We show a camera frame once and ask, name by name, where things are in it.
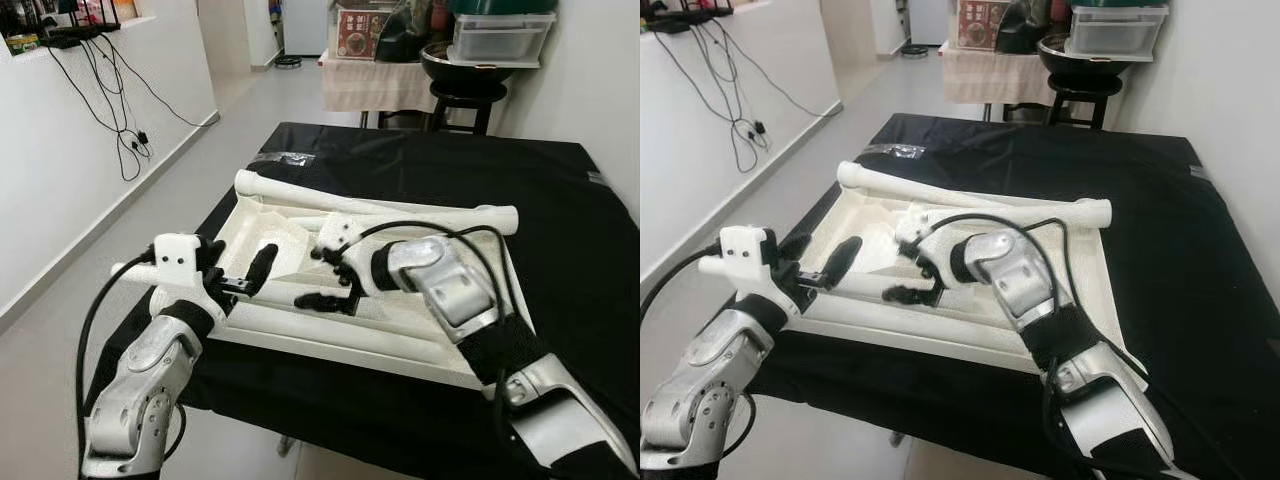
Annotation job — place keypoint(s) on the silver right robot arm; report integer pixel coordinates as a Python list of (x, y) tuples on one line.
[(445, 290), (1010, 270)]

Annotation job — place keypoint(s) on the white plastic children table top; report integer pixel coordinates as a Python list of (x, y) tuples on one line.
[(250, 240), (885, 240)]

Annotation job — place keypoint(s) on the clear tape strip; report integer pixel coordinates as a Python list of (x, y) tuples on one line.
[(282, 158), (890, 150)]

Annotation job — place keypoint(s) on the black tablecloth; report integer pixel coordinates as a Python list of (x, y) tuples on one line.
[(450, 165), (1100, 160)]

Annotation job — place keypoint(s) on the beige cloth covered table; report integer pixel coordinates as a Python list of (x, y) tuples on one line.
[(990, 80), (370, 88)]

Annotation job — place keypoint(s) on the black round floor disc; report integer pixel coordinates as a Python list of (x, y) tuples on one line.
[(915, 50), (288, 62)]

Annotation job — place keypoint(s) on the grey tape strip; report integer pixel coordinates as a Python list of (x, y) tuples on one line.
[(1200, 172), (597, 178)]

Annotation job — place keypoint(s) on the black round stool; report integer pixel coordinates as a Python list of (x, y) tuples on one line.
[(467, 92), (1082, 85)]

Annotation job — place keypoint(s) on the red printed box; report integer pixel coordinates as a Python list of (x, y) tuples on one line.
[(982, 28), (360, 38)]

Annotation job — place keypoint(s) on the black bag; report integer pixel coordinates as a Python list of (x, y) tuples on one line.
[(405, 40), (1025, 32)]

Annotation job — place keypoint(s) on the black power strip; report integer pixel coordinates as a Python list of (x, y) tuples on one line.
[(80, 35), (668, 27)]

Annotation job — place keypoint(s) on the clear plastic storage box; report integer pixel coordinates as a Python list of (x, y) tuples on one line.
[(1115, 35), (500, 42)]

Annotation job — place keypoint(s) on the green plastic lid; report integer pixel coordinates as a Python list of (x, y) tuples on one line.
[(1120, 4), (500, 6)]

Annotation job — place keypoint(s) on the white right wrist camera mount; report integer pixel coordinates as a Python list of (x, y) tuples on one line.
[(925, 232), (345, 235)]

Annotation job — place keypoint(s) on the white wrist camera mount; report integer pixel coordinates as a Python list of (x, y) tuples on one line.
[(345, 235), (742, 250), (925, 232), (178, 255)]

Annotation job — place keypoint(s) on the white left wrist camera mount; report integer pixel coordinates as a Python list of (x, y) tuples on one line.
[(742, 250), (178, 255)]

